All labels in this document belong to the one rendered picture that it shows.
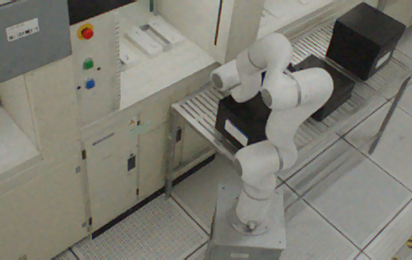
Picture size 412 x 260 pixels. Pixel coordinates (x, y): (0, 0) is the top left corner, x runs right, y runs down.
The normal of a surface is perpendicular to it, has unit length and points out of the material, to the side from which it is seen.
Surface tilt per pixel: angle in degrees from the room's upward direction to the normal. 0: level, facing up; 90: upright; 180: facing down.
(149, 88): 0
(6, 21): 90
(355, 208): 0
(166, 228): 0
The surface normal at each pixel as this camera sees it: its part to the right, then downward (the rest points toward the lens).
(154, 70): 0.15, -0.71
